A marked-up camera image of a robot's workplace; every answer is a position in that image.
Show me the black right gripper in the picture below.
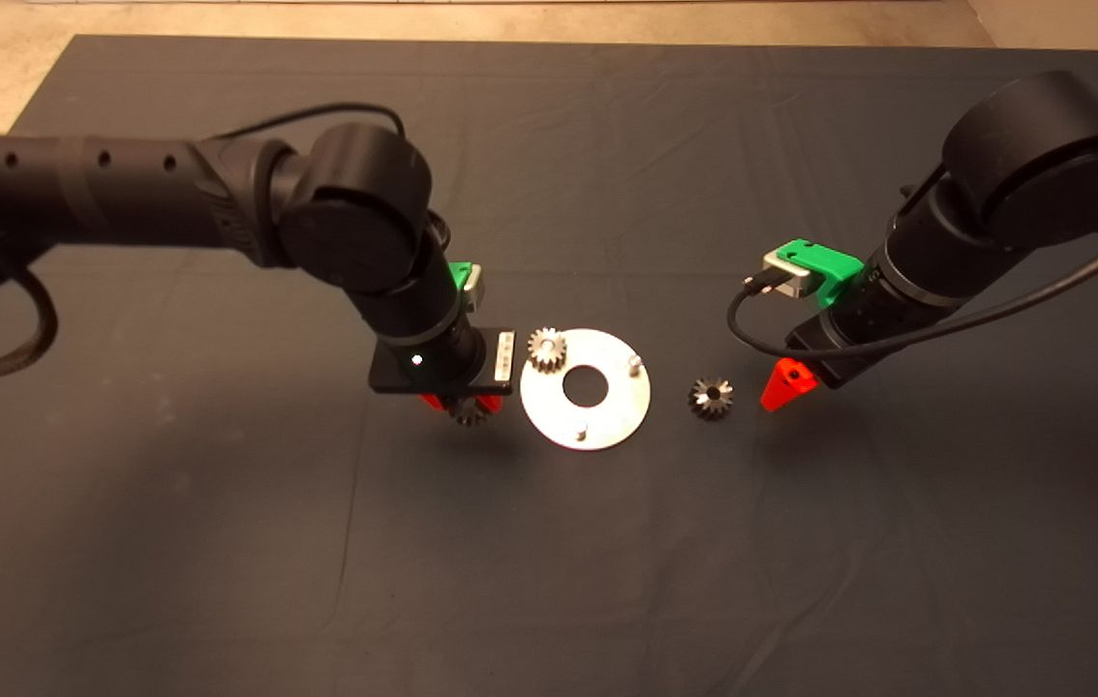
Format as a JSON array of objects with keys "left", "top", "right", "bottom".
[{"left": 760, "top": 254, "right": 962, "bottom": 413}]

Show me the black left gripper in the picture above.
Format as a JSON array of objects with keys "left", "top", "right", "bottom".
[{"left": 368, "top": 315, "right": 518, "bottom": 412}]

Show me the round metal carrier plate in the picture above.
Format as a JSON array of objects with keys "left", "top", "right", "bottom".
[{"left": 519, "top": 329, "right": 652, "bottom": 452}]

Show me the dark grey table cloth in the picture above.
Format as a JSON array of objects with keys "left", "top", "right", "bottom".
[{"left": 0, "top": 36, "right": 1098, "bottom": 697}]

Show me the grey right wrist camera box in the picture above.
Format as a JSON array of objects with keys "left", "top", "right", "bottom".
[{"left": 762, "top": 250, "right": 816, "bottom": 299}]

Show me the green right camera mount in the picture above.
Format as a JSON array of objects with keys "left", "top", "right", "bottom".
[{"left": 774, "top": 239, "right": 865, "bottom": 306}]

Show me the thin black left camera cable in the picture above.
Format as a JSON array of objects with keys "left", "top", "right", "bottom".
[{"left": 215, "top": 103, "right": 453, "bottom": 255}]

